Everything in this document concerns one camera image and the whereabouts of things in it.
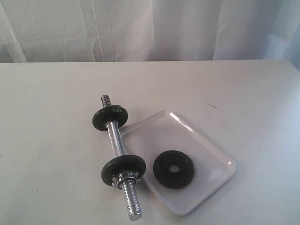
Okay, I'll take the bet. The white backdrop curtain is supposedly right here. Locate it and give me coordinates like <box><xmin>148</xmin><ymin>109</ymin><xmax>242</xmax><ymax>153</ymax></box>
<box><xmin>0</xmin><ymin>0</ymin><xmax>300</xmax><ymax>67</ymax></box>

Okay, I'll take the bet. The black weight plate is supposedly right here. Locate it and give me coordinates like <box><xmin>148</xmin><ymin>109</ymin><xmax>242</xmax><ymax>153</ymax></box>
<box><xmin>153</xmin><ymin>150</ymin><xmax>195</xmax><ymax>189</ymax></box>
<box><xmin>101</xmin><ymin>155</ymin><xmax>146</xmax><ymax>187</ymax></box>

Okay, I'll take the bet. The chrome dumbbell bar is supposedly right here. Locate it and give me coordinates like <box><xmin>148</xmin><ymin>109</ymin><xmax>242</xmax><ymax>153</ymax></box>
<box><xmin>101</xmin><ymin>95</ymin><xmax>142</xmax><ymax>221</ymax></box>

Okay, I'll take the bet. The white rectangular tray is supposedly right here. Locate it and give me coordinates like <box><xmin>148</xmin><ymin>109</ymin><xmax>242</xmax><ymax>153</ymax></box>
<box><xmin>121</xmin><ymin>110</ymin><xmax>236</xmax><ymax>216</ymax></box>

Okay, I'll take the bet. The black weight plate end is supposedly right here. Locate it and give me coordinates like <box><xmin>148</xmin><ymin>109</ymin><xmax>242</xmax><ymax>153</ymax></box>
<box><xmin>92</xmin><ymin>105</ymin><xmax>128</xmax><ymax>131</ymax></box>

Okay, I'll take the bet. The chrome spinlock collar nut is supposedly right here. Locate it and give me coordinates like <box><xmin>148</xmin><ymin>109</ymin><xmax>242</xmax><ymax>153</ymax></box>
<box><xmin>112</xmin><ymin>171</ymin><xmax>141</xmax><ymax>189</ymax></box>

